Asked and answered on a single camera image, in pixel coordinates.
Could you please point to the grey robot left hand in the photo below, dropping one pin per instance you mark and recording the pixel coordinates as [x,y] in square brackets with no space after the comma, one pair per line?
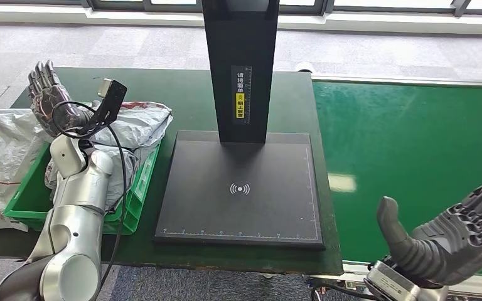
[52,101]

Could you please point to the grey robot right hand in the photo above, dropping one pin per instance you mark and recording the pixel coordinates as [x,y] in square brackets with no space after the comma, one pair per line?
[453,245]

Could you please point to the grey parcel with red print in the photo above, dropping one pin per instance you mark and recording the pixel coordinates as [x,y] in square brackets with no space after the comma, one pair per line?
[141,122]

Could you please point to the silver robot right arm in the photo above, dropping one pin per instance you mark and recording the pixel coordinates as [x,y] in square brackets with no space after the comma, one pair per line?
[432,294]

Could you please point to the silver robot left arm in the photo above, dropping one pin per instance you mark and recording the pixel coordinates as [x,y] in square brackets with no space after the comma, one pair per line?
[70,220]

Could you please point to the green conveyor belt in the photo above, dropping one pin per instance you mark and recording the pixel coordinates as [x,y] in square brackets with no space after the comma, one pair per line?
[390,124]

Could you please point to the black inbound scanner machine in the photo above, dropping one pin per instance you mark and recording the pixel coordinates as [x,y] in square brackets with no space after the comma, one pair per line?
[241,207]

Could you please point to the white conveyor end roller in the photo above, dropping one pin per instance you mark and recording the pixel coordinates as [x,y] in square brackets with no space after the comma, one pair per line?
[304,67]

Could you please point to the large crumpled white sack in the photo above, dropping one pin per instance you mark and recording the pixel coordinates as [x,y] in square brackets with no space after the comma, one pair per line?
[4,153]

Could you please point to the white window sill ledge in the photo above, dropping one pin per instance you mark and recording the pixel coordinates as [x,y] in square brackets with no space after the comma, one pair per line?
[58,16]

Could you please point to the green plastic crate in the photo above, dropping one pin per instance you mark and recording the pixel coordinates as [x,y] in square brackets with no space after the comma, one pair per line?
[141,187]

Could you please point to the dark green table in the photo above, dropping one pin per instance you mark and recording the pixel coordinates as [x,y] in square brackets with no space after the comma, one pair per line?
[183,91]

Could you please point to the yellow and black label sticker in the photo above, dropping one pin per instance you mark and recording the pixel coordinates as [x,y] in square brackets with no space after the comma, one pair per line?
[240,106]

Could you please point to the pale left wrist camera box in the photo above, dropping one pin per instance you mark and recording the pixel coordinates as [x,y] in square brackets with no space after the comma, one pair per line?
[110,104]

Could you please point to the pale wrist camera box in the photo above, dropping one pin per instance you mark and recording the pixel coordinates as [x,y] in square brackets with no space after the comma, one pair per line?
[390,284]
[110,104]

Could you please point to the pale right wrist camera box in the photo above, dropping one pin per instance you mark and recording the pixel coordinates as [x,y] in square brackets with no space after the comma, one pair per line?
[390,284]

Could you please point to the window with dark frame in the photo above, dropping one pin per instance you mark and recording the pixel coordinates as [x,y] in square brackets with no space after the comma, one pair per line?
[112,5]

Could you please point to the aluminium conveyor frame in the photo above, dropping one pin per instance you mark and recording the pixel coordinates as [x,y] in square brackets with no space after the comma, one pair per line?
[390,79]

